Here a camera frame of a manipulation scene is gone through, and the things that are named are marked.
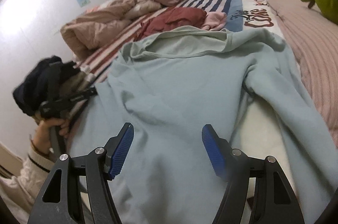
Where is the pink brown crumpled duvet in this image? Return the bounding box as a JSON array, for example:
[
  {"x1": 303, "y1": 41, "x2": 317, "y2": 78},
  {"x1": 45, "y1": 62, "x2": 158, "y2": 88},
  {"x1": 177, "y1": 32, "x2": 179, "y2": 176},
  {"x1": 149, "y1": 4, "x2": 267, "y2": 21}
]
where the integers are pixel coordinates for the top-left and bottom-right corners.
[{"x1": 60, "y1": 0, "x2": 162, "y2": 60}]

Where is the small pink garment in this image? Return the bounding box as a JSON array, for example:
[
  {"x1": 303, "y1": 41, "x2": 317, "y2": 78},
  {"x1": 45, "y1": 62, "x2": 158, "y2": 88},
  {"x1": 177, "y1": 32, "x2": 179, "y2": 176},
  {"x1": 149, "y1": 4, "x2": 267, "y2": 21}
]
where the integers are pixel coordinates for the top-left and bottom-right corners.
[{"x1": 201, "y1": 11, "x2": 227, "y2": 31}]

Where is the light blue sweatshirt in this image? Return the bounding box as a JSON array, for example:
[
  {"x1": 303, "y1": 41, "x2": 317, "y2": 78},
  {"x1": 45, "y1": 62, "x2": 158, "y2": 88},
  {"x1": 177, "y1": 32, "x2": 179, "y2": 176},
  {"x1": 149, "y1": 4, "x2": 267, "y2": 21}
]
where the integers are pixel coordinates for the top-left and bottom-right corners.
[{"x1": 66, "y1": 25, "x2": 338, "y2": 224}]

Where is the olive green garment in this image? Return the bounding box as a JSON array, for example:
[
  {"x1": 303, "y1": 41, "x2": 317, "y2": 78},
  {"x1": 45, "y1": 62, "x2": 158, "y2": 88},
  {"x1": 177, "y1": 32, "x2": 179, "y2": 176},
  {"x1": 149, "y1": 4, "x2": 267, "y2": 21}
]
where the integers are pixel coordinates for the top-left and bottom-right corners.
[{"x1": 33, "y1": 71, "x2": 93, "y2": 124}]

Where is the black knit garment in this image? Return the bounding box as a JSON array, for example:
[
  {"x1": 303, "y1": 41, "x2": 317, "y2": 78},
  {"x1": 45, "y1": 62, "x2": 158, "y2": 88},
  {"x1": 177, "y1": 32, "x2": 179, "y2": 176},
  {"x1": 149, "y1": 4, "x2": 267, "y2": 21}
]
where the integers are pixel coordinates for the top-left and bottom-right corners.
[{"x1": 13, "y1": 56, "x2": 80, "y2": 116}]

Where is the dark red garment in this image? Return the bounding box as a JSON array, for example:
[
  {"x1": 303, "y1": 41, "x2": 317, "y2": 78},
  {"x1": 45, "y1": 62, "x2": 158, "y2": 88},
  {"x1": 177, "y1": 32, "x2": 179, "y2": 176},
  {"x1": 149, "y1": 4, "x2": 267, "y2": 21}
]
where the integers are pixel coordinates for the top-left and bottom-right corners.
[{"x1": 135, "y1": 7, "x2": 207, "y2": 41}]

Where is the striped cola blanket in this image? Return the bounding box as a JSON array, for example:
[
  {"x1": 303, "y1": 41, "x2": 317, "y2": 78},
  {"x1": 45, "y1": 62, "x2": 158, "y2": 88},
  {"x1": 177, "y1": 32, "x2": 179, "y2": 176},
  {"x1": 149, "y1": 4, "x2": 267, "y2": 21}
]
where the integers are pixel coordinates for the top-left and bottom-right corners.
[{"x1": 60, "y1": 0, "x2": 338, "y2": 224}]

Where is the person left hand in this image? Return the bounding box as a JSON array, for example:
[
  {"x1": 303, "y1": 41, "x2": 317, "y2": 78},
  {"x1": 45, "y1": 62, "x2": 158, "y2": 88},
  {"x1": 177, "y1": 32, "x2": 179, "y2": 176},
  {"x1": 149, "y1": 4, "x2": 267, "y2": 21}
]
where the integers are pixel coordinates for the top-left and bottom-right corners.
[{"x1": 31, "y1": 118, "x2": 70, "y2": 156}]

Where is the left cream sweater forearm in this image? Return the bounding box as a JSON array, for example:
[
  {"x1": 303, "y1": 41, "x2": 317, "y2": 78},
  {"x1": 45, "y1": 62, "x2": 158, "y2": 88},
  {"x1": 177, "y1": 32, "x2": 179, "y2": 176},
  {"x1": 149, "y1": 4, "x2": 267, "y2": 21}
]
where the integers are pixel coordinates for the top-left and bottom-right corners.
[{"x1": 1, "y1": 145, "x2": 54, "y2": 223}]

